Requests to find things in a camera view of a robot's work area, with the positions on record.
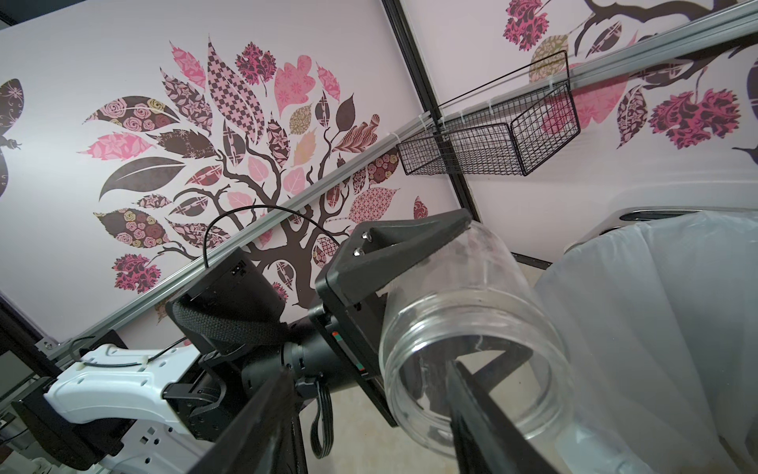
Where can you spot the aluminium rail back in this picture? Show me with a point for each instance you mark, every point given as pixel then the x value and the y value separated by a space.
pixel 730 24

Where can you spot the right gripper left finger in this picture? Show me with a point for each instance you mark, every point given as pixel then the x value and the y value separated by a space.
pixel 265 437

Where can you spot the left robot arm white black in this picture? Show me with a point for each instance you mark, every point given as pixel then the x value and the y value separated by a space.
pixel 240 368

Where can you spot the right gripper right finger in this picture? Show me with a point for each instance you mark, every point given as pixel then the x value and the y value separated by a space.
pixel 485 440

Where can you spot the glass jar tan lid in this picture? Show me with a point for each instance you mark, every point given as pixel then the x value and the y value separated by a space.
pixel 466 303

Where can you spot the black wire basket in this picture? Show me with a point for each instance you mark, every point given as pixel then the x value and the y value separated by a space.
pixel 509 126

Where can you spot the white trash bag liner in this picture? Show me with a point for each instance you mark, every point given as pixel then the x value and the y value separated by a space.
pixel 659 322

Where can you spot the aluminium rail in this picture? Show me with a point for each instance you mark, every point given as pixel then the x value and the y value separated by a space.
pixel 730 24
pixel 159 186

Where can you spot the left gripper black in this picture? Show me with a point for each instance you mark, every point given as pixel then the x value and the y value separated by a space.
pixel 340 343

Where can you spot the aluminium rail left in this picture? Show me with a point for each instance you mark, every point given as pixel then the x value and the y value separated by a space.
pixel 159 186

